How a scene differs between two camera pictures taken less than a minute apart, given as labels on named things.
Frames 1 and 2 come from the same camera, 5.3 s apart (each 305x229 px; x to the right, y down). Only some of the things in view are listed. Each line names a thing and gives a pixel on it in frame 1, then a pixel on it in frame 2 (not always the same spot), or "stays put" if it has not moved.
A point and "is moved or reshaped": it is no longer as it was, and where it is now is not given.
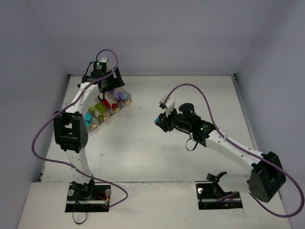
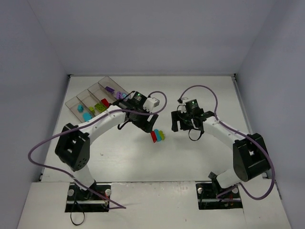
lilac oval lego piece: [118, 96] stays put
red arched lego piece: [114, 106] → [154, 136]
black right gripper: [165, 123] → [180, 121]
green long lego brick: [99, 107] stays put
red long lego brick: [106, 102] stays put
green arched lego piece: [101, 117] is moved or reshaped
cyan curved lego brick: [88, 118] stays put
